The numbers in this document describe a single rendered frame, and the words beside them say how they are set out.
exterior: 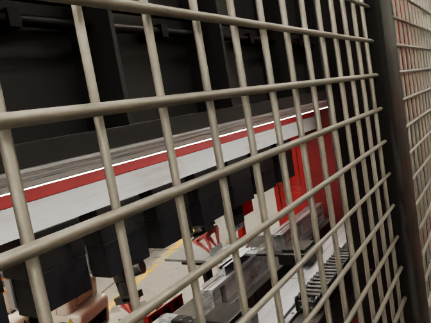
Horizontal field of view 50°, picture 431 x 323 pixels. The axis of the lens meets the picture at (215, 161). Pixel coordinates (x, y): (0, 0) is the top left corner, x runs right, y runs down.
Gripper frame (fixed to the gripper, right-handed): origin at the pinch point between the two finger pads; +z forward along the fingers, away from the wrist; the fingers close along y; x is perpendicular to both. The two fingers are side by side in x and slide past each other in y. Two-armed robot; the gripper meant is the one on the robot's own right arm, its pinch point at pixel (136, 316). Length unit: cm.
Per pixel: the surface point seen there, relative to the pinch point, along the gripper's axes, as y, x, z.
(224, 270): 43.6, 5.4, -8.1
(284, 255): 63, 14, -6
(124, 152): 80, -54, -47
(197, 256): 27.3, 13.7, -13.5
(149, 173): 57, -26, -45
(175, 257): 19.5, 10.7, -15.5
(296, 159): 35, 104, -32
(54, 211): 58, -57, -43
